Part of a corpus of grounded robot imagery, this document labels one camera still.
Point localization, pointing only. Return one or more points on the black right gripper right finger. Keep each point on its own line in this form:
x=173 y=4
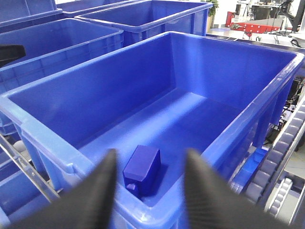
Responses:
x=211 y=204

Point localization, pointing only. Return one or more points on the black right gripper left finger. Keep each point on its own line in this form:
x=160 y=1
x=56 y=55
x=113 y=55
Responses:
x=89 y=205

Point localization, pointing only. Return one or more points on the blue plastic bottle part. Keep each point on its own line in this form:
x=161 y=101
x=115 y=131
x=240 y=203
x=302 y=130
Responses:
x=141 y=170

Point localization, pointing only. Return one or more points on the white roller track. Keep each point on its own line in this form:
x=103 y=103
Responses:
x=265 y=179

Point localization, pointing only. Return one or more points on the large blue target bin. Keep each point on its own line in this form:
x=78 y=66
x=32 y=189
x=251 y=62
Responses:
x=173 y=91

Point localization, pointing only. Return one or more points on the blue neighbouring bin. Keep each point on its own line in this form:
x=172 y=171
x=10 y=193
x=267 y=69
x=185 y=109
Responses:
x=55 y=46

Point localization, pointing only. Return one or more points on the blue rear bin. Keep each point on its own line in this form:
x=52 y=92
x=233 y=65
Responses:
x=146 y=18

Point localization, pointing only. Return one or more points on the red metal machine frame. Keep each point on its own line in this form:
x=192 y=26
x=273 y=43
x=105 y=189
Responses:
x=236 y=23

